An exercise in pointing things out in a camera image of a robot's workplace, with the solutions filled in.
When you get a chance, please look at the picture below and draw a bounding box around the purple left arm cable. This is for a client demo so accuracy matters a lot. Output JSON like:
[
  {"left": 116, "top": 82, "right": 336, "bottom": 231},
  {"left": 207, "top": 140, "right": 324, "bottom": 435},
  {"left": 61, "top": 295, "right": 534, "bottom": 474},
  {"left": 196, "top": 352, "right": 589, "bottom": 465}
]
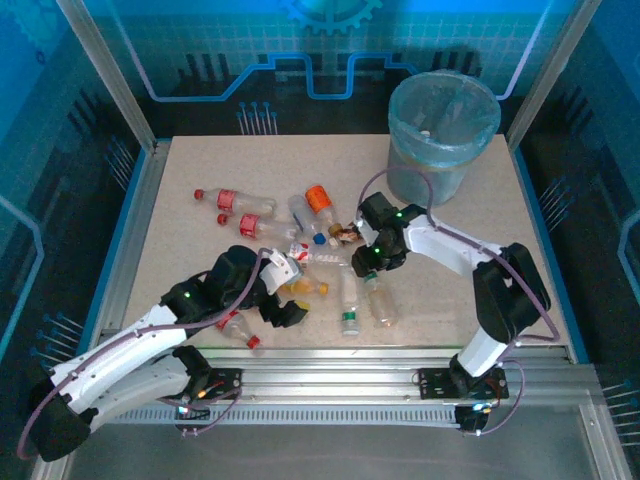
[{"left": 16, "top": 248, "right": 274, "bottom": 460}]

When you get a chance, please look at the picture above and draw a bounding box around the aluminium frame post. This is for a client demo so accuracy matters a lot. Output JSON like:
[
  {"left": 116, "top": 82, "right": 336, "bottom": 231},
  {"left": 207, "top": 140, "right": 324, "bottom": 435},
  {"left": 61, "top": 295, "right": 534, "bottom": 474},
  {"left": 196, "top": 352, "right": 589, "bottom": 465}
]
[
  {"left": 55, "top": 0, "right": 157, "bottom": 154},
  {"left": 505, "top": 0, "right": 604, "bottom": 151}
]

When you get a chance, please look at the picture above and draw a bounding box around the clear green-label bottle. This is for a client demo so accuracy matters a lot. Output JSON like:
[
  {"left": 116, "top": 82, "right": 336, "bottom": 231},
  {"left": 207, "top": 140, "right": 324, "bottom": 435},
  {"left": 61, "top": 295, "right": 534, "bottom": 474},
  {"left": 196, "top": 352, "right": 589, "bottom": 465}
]
[{"left": 340, "top": 268, "right": 363, "bottom": 338}]

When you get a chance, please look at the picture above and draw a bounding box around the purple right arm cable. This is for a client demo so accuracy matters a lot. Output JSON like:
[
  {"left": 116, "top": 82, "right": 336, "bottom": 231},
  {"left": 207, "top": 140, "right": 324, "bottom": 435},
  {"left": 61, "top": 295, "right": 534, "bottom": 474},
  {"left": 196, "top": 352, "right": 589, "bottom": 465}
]
[{"left": 357, "top": 166, "right": 560, "bottom": 437}]

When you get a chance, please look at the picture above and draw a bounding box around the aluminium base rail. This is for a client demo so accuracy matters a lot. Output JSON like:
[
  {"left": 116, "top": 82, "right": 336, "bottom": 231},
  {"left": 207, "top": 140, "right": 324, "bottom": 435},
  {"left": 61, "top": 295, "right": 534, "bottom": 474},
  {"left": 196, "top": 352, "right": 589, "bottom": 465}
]
[{"left": 59, "top": 343, "right": 604, "bottom": 407}]

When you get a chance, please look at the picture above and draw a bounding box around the orange-label gold-cap bottle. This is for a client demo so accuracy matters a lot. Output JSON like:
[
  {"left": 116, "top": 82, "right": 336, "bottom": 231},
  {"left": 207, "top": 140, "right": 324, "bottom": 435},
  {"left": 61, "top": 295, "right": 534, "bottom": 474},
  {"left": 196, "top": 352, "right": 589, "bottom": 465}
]
[{"left": 304, "top": 184, "right": 344, "bottom": 237}]

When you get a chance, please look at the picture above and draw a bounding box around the grey mesh waste bin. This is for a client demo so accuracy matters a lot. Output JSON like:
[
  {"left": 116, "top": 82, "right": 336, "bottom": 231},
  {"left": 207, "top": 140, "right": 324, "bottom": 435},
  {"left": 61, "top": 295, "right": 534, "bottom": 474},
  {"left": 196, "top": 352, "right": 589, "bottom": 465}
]
[{"left": 387, "top": 69, "right": 502, "bottom": 207}]

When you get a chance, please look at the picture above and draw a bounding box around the clear blue-cap bottle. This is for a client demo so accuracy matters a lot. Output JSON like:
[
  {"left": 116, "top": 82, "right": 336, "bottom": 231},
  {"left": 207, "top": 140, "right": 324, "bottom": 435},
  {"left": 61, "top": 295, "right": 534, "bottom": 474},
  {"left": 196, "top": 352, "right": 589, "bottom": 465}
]
[{"left": 287, "top": 194, "right": 327, "bottom": 246}]

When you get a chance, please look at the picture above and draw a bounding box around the clear brownish bottle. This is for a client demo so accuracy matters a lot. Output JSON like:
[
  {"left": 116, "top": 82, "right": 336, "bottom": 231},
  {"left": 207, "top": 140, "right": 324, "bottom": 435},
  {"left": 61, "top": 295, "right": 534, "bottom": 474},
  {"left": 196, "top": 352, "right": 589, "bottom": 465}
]
[{"left": 361, "top": 273, "right": 400, "bottom": 329}]

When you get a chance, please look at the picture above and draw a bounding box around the aluminium table side rail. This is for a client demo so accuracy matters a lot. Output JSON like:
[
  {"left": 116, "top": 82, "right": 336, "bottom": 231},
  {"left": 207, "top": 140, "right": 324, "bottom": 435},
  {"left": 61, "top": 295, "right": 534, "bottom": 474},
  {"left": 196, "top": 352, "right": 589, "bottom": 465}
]
[{"left": 88, "top": 141, "right": 170, "bottom": 364}]

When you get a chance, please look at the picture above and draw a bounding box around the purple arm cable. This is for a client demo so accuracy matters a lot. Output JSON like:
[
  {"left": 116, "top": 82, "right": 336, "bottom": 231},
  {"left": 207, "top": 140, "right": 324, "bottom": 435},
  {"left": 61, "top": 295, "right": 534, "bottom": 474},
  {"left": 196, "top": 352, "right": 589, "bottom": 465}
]
[
  {"left": 16, "top": 248, "right": 274, "bottom": 460},
  {"left": 357, "top": 166, "right": 560, "bottom": 437}
]

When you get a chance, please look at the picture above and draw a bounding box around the slotted grey cable tray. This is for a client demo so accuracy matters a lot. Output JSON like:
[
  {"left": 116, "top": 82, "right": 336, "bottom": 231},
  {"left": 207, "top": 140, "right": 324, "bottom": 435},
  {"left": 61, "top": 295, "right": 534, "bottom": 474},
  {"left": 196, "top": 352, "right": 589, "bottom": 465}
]
[{"left": 79, "top": 405, "right": 464, "bottom": 427}]

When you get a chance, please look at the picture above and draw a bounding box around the copper brown white-cap bottle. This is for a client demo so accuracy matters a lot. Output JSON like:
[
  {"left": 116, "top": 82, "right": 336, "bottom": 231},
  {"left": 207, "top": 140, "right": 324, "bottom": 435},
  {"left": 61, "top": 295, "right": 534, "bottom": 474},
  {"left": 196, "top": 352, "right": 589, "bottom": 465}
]
[{"left": 328, "top": 225, "right": 364, "bottom": 250}]

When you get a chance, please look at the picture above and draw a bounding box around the blue plastic bin liner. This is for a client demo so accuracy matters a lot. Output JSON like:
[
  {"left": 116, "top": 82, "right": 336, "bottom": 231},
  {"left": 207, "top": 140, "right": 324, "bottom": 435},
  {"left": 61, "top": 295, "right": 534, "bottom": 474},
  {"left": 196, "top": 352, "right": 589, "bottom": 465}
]
[{"left": 387, "top": 69, "right": 502, "bottom": 171}]

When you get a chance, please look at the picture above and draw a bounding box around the black base connector box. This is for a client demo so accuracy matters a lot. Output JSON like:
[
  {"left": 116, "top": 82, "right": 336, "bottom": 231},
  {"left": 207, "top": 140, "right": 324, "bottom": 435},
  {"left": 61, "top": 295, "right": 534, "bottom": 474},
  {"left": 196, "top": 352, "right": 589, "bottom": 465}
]
[
  {"left": 172, "top": 392, "right": 212, "bottom": 420},
  {"left": 455, "top": 399, "right": 494, "bottom": 434}
]

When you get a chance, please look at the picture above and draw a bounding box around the clear red-white-label bottle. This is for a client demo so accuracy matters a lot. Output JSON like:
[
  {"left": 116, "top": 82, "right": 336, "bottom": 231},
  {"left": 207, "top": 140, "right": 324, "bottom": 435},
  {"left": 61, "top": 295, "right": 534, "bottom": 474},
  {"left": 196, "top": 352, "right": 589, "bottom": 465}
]
[{"left": 287, "top": 241, "right": 352, "bottom": 270}]

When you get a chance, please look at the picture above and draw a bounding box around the clear red-label red-cap bottle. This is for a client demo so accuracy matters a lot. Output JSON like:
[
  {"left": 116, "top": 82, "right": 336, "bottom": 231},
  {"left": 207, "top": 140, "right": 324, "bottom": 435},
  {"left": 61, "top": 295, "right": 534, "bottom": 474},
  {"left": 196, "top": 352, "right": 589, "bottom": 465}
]
[
  {"left": 214, "top": 309, "right": 263, "bottom": 350},
  {"left": 193, "top": 187, "right": 278, "bottom": 215},
  {"left": 216, "top": 212, "right": 300, "bottom": 242}
]

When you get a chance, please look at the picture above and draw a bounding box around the orange juice bottle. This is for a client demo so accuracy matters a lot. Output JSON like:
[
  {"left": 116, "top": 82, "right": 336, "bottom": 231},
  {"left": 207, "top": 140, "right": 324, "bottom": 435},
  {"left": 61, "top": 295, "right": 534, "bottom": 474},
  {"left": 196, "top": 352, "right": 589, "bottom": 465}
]
[{"left": 277, "top": 278, "right": 330, "bottom": 298}]

